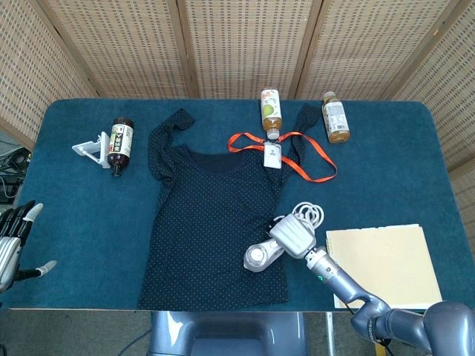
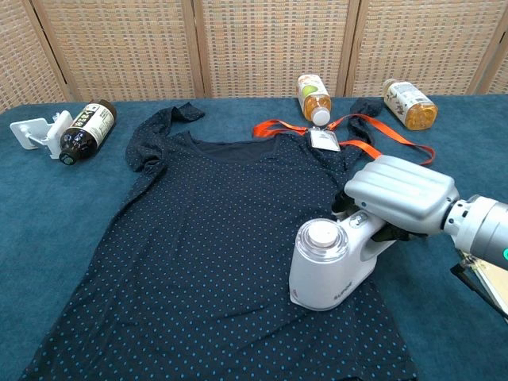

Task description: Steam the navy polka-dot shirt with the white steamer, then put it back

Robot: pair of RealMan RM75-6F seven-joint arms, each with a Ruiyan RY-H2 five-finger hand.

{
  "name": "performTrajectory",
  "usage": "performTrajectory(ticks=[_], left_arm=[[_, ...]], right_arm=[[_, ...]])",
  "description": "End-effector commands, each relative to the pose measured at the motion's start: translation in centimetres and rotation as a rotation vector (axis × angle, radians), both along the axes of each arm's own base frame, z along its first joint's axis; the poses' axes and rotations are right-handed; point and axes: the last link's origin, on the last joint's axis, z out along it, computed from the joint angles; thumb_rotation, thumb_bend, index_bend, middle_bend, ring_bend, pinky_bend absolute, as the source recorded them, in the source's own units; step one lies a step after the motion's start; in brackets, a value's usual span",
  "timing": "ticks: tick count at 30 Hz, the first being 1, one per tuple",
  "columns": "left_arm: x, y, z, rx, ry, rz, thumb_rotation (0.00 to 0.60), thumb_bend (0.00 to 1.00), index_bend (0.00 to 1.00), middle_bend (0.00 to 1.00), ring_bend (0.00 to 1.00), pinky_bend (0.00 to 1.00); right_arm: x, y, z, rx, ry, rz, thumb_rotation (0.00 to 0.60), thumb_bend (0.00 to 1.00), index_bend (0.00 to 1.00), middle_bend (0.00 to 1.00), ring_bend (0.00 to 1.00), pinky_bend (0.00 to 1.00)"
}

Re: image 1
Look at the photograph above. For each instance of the pear label juice bottle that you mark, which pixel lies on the pear label juice bottle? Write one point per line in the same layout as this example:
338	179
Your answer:
271	111

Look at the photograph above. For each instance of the dark tea bottle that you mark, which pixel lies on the dark tea bottle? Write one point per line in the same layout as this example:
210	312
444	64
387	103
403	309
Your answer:
120	144

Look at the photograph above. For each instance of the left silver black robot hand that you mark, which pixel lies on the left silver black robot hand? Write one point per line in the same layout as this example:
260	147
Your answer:
7	252

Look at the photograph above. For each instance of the white folding phone stand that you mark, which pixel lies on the white folding phone stand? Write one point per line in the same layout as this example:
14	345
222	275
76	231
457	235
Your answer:
100	152

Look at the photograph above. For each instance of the navy polka dot shirt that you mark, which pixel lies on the navy polka dot shirt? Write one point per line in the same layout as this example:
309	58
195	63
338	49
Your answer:
215	230

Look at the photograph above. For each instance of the grey-blue robot torso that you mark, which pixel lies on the grey-blue robot torso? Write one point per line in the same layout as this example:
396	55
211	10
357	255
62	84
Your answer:
222	333

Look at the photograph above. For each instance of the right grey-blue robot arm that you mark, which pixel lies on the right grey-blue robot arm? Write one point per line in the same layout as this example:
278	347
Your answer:
345	285

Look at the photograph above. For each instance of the white ID badge holder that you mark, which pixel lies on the white ID badge holder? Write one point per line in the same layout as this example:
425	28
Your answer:
272	155

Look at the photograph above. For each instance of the woven wooden folding screen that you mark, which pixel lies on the woven wooden folding screen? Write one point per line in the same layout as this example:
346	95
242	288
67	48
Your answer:
241	44

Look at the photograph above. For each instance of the white label yellow tea bottle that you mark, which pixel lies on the white label yellow tea bottle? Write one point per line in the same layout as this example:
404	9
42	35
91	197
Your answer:
335	122

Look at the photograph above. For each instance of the metal table leg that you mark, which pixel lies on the metal table leg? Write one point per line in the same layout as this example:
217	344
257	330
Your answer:
330	333

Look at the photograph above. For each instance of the beige notebook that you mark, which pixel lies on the beige notebook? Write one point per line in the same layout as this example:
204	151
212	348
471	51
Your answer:
389	263

